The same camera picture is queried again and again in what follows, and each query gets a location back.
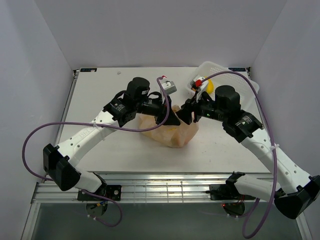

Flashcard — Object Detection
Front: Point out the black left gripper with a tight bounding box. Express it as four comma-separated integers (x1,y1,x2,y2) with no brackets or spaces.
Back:
135,93,180,125

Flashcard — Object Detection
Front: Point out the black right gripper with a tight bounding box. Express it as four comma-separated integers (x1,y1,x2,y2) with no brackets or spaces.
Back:
174,90,227,126

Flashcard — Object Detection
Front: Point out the banana print plastic bag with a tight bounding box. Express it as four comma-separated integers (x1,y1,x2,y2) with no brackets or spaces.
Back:
138,114,199,148

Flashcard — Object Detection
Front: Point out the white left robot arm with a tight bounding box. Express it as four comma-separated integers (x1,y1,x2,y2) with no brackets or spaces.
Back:
43,76,181,200

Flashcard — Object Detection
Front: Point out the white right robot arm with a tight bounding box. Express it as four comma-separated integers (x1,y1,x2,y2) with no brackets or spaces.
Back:
176,85,320,219

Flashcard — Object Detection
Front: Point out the yellow lemon fruit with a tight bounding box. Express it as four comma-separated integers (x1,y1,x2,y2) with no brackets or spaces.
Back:
206,79,215,95

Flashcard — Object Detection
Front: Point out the white plastic basket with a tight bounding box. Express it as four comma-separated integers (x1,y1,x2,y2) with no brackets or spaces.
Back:
185,61,255,111

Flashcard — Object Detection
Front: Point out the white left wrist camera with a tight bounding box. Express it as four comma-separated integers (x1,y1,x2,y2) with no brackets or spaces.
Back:
160,75,177,96

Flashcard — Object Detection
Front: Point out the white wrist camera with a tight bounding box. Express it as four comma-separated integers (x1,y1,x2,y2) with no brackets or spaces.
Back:
189,75,208,102
160,75,177,96

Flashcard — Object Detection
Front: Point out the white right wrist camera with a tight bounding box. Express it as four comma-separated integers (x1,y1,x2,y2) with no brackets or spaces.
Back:
189,75,208,102

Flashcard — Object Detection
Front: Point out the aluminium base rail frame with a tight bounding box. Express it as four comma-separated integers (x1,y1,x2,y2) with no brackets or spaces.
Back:
21,66,313,240

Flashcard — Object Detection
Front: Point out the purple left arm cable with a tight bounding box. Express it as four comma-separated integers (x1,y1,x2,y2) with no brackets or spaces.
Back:
21,77,169,228

